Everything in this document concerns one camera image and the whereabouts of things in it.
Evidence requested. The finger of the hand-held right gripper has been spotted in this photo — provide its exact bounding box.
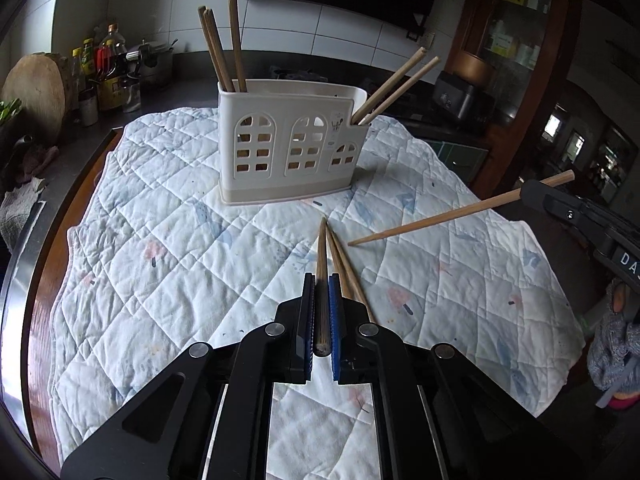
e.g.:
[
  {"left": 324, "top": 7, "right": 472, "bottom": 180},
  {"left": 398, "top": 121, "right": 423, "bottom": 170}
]
[{"left": 520, "top": 180, "right": 618, "bottom": 251}]

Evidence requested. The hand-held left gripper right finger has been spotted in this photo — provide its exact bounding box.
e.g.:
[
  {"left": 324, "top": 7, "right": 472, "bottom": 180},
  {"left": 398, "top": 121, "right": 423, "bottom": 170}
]
[{"left": 327, "top": 272, "right": 586, "bottom": 480}]

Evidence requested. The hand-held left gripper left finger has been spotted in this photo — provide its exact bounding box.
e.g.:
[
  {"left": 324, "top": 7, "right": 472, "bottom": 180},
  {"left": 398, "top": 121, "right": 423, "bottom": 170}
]
[{"left": 60, "top": 272, "right": 316, "bottom": 480}]

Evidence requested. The wooden chopstick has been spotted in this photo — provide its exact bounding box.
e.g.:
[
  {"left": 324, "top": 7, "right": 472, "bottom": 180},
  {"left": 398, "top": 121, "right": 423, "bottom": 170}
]
[
  {"left": 347, "top": 170, "right": 576, "bottom": 247},
  {"left": 205, "top": 7, "right": 237, "bottom": 93},
  {"left": 351, "top": 47, "right": 428, "bottom": 125},
  {"left": 359, "top": 56, "right": 441, "bottom": 126},
  {"left": 329, "top": 232, "right": 375, "bottom": 323},
  {"left": 325, "top": 222, "right": 353, "bottom": 298},
  {"left": 312, "top": 217, "right": 332, "bottom": 358},
  {"left": 198, "top": 6, "right": 235, "bottom": 93},
  {"left": 228, "top": 0, "right": 248, "bottom": 94}
]

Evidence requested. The white plastic utensil holder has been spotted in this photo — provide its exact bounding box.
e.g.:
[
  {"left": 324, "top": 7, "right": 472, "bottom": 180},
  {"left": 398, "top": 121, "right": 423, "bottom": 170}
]
[{"left": 217, "top": 80, "right": 368, "bottom": 206}]

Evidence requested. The person's right hand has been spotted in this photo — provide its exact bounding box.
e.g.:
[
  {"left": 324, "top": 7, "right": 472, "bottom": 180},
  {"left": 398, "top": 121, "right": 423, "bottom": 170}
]
[{"left": 606, "top": 280, "right": 635, "bottom": 317}]

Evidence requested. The green base cabinet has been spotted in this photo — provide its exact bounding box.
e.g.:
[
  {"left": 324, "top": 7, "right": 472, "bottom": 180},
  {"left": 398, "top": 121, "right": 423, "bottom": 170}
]
[{"left": 420, "top": 139, "right": 490, "bottom": 182}]

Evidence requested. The wooden glass-door cabinet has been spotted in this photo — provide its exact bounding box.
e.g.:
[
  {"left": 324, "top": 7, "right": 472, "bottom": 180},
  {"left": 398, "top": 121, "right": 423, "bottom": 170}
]
[{"left": 445, "top": 0, "right": 586, "bottom": 198}]

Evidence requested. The black rice cooker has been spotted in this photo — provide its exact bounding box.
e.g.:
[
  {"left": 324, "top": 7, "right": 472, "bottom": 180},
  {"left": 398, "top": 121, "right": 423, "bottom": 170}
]
[{"left": 432, "top": 70, "right": 495, "bottom": 135}]

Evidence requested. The white quilted blanket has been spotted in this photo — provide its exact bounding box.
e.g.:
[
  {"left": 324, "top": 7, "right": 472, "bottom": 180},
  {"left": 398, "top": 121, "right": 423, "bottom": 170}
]
[{"left": 50, "top": 107, "right": 586, "bottom": 480}]

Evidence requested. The copper inner pot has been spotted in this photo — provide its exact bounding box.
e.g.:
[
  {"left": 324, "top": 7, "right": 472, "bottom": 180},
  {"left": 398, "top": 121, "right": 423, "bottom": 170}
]
[{"left": 457, "top": 49, "right": 492, "bottom": 80}]

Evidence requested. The black gas stove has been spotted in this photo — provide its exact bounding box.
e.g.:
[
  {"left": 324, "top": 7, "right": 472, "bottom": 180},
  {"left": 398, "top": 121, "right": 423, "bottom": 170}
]
[{"left": 270, "top": 65, "right": 441, "bottom": 128}]

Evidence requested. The steel sink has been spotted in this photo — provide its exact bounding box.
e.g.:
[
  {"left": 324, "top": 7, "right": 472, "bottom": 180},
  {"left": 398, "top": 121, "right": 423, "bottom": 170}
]
[{"left": 0, "top": 200, "right": 48, "bottom": 391}]

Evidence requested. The white rag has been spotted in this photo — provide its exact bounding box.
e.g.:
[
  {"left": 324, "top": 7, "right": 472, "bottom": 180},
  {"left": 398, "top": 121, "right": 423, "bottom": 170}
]
[{"left": 0, "top": 177, "right": 48, "bottom": 256}]

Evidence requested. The yellow tin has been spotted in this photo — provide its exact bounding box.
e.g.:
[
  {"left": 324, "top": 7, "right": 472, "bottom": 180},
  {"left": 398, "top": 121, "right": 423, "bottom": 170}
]
[{"left": 97, "top": 77, "right": 126, "bottom": 112}]

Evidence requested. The metal pot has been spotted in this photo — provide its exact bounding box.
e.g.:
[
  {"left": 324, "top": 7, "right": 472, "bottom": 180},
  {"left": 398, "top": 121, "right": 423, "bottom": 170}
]
[{"left": 125, "top": 40, "right": 176, "bottom": 92}]

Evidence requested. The small glass jar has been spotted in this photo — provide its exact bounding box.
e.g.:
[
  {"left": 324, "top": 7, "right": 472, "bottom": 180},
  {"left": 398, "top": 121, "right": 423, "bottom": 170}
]
[{"left": 77, "top": 90, "right": 98, "bottom": 127}]

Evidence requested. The pink rag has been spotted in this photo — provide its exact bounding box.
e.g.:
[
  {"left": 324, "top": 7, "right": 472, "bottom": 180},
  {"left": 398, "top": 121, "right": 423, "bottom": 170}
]
[{"left": 15, "top": 145, "right": 60, "bottom": 183}]

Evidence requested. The yellow-cap sauce bottle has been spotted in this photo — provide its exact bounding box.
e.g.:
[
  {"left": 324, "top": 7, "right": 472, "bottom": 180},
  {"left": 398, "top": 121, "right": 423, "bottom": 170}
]
[{"left": 81, "top": 37, "right": 97, "bottom": 78}]

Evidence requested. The round wooden cutting board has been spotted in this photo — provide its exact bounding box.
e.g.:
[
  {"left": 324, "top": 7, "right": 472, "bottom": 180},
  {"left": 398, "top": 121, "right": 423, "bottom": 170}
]
[{"left": 2, "top": 52, "right": 68, "bottom": 133}]

